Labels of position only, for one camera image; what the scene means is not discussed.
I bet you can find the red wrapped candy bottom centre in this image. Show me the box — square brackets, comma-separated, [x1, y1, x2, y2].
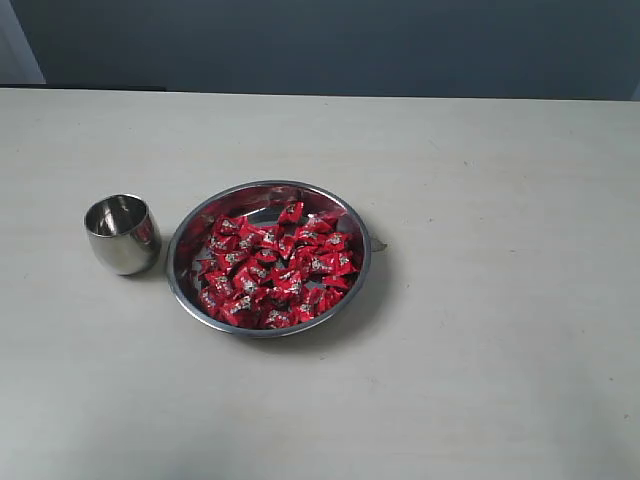
[261, 309, 296, 330]

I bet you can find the red wrapped candy upper left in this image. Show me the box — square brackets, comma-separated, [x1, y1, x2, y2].
[212, 215, 246, 236]

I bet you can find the red wrapped candy right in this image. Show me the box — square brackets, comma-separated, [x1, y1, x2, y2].
[323, 251, 358, 276]

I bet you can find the stainless steel bowl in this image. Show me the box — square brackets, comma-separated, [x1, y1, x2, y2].
[166, 180, 371, 338]

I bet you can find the stainless steel cup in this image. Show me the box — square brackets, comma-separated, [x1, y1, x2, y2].
[84, 193, 162, 276]

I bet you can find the red wrapped candy top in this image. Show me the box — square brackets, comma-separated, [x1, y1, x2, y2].
[277, 201, 304, 226]

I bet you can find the red wrapped candy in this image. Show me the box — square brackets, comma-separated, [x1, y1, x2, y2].
[198, 287, 224, 318]
[212, 215, 246, 236]
[323, 251, 358, 276]
[232, 265, 270, 296]
[261, 309, 296, 330]
[277, 201, 304, 226]

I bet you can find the red wrapped candy bottom left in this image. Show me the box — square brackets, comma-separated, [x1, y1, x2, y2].
[198, 287, 224, 318]

